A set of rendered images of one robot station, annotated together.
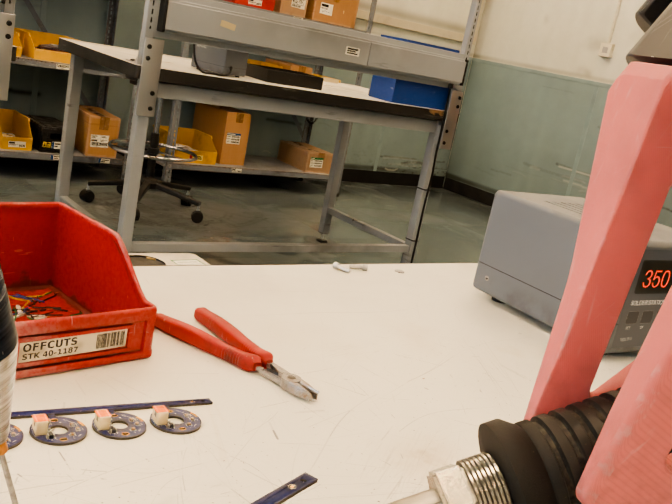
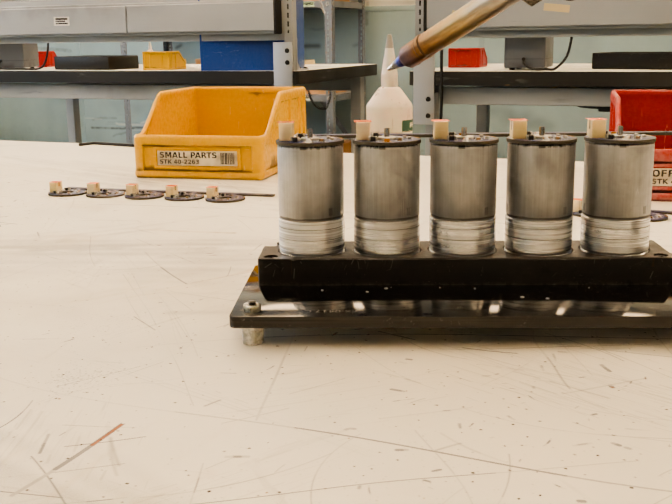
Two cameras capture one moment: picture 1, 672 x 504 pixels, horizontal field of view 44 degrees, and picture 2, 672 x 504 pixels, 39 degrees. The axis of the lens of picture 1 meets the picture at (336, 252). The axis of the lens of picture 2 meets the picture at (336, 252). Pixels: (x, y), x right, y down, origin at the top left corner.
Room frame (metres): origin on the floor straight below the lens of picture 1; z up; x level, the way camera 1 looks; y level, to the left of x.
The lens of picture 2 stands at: (-0.05, -0.26, 0.85)
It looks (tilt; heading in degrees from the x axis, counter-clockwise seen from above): 13 degrees down; 62
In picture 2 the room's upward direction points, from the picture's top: 1 degrees counter-clockwise
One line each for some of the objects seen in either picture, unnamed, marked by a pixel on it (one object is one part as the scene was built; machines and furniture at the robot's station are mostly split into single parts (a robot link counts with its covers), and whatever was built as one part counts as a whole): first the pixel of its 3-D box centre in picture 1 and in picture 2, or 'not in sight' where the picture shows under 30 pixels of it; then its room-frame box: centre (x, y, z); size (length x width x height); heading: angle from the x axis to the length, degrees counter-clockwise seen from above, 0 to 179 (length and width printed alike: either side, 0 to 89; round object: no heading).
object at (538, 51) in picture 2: not in sight; (529, 52); (1.74, 1.91, 0.80); 0.15 x 0.12 x 0.10; 41
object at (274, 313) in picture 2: not in sight; (465, 301); (0.15, 0.00, 0.76); 0.16 x 0.07 x 0.01; 150
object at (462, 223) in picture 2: not in sight; (462, 205); (0.16, 0.02, 0.79); 0.02 x 0.02 x 0.05
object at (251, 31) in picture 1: (330, 49); not in sight; (2.98, 0.16, 0.90); 1.30 x 0.06 x 0.12; 129
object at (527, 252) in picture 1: (590, 270); not in sight; (0.69, -0.21, 0.80); 0.15 x 0.12 x 0.10; 36
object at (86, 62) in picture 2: not in sight; (96, 62); (0.80, 3.08, 0.77); 0.24 x 0.16 x 0.04; 125
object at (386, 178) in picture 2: not in sight; (386, 205); (0.13, 0.03, 0.79); 0.02 x 0.02 x 0.05
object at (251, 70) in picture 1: (284, 76); not in sight; (3.08, 0.31, 0.77); 0.24 x 0.16 x 0.04; 128
